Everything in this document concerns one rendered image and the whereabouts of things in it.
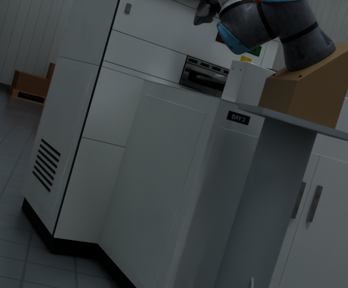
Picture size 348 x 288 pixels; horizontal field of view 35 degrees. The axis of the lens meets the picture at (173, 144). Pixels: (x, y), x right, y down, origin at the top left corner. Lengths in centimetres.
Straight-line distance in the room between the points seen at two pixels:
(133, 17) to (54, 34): 934
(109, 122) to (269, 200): 93
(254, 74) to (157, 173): 52
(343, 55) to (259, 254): 61
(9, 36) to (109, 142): 943
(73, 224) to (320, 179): 103
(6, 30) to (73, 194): 948
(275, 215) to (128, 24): 107
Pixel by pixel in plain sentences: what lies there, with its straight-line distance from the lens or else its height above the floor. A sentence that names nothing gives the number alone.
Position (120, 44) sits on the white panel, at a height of 93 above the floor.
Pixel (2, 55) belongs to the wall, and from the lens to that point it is 1167.
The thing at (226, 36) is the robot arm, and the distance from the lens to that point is 164.
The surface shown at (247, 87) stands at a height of 88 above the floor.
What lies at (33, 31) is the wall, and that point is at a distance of 1164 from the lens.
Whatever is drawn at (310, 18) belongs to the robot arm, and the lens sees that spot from 164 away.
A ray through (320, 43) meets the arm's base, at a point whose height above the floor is 104.
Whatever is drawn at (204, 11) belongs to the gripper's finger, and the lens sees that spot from 214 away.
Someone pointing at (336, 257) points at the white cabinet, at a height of 36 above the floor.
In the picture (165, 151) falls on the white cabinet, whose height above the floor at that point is 58.
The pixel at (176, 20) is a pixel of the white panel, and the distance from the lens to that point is 240.
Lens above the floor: 77
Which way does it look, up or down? 4 degrees down
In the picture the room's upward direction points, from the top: 16 degrees clockwise
